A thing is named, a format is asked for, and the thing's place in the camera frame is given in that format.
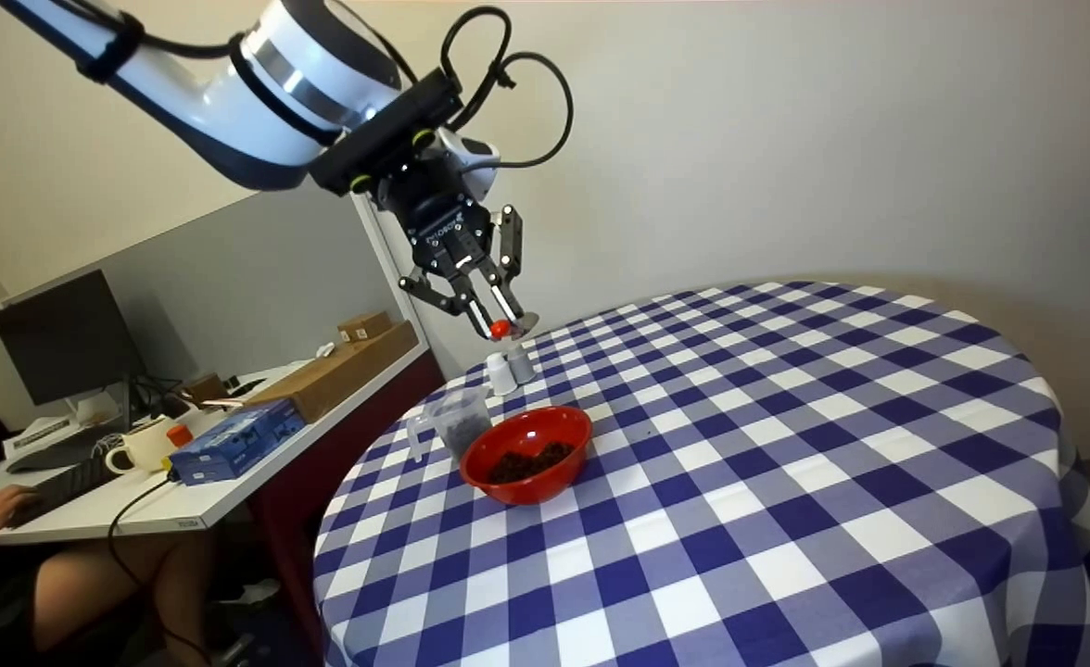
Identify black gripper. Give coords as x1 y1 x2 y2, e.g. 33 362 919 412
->
375 143 529 334

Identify red handled metal spoon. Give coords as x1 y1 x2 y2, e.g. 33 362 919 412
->
490 306 545 343

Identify dark coffee beans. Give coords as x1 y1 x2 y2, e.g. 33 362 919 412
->
485 439 573 486

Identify clear jar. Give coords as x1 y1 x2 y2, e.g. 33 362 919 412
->
425 383 499 460

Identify red plastic bowl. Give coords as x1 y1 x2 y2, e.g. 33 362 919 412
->
454 405 595 506

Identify small white shaker bottle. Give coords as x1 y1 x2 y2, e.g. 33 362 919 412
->
482 349 519 399

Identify small grey shaker bottle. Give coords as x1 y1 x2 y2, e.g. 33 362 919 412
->
507 343 542 390

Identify brown cardboard box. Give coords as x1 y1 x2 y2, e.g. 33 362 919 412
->
241 306 423 423

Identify grey partition panel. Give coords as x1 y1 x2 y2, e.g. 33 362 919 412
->
95 180 430 386

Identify blue box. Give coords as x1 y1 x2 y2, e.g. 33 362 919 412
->
170 399 312 486

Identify white office desk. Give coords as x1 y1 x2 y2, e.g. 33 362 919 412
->
0 337 433 549

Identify white mug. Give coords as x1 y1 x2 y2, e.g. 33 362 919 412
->
105 420 184 477

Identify blue white checked tablecloth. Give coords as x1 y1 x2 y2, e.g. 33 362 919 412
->
312 273 1090 667

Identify black computer monitor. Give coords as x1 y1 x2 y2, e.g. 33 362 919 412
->
0 267 148 409

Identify white device under monitor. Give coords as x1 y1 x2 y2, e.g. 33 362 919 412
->
5 386 132 460

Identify black keyboard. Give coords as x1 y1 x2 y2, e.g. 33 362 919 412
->
5 449 131 528

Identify bystander bare leg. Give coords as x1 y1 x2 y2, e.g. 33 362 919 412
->
30 528 221 658

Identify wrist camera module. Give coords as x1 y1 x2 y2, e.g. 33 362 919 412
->
430 126 499 200

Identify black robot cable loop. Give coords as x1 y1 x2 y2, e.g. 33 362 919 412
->
437 5 578 173

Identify black hanging cable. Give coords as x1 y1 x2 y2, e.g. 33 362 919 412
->
105 472 221 664

